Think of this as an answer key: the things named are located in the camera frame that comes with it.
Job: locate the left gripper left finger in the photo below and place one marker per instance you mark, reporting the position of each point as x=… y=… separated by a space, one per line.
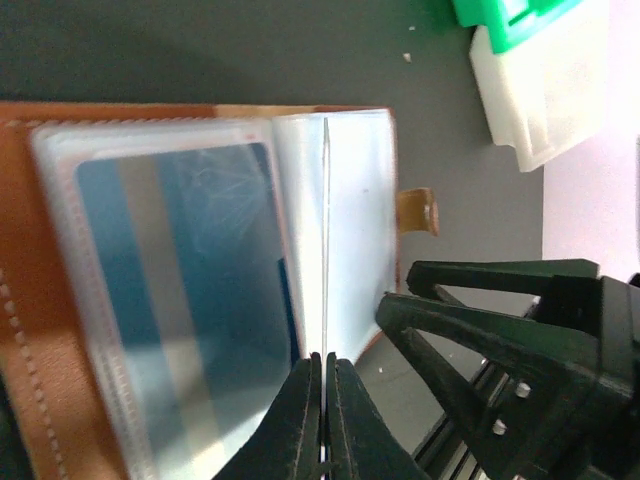
x=286 y=444

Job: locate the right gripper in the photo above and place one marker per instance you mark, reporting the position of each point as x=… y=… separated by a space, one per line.
x=553 y=398

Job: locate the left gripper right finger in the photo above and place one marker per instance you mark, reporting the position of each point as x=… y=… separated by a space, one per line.
x=360 y=446

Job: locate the brown leather card holder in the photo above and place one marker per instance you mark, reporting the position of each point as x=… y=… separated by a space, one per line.
x=63 y=364

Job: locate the white bin with blue cards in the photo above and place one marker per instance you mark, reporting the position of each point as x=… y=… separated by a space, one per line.
x=547 y=94

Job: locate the blue credit card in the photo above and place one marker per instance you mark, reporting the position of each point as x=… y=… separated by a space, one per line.
x=190 y=249

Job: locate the green bin with black cards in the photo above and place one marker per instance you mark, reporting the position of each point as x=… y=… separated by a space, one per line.
x=510 y=22

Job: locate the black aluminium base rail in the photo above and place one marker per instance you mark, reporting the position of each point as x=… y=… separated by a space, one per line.
x=455 y=445

